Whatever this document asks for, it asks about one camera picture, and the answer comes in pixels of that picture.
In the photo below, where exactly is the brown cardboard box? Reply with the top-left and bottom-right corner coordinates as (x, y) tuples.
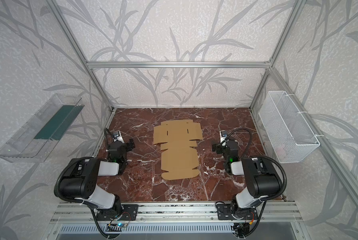
(153, 120), (203, 181)

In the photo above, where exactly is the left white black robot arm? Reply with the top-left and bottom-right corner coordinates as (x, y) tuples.
(54, 139), (135, 218)

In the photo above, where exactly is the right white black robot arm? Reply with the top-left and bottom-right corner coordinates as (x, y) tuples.
(212, 141), (287, 219)

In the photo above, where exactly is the black connector box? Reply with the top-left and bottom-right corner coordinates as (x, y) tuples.
(231, 223), (251, 239)

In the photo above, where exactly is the green circuit board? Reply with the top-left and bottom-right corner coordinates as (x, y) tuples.
(105, 223), (129, 232)

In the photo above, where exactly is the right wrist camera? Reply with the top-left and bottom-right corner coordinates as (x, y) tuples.
(220, 131), (229, 146)

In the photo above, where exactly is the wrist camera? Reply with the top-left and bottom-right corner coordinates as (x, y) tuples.
(112, 131), (124, 143)
(220, 131), (229, 146)

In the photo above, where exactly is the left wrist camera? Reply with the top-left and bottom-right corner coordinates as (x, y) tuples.
(112, 131), (124, 143)

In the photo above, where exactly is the white wire mesh basket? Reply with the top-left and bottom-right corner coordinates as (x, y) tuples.
(259, 91), (320, 164)

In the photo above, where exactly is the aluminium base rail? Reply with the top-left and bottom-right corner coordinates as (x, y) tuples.
(50, 201), (303, 224)

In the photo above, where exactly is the clear plastic wall bin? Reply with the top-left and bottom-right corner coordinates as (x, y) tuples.
(0, 94), (85, 163)

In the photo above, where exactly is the aluminium frame enclosure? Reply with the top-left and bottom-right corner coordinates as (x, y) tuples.
(46, 1), (358, 208)

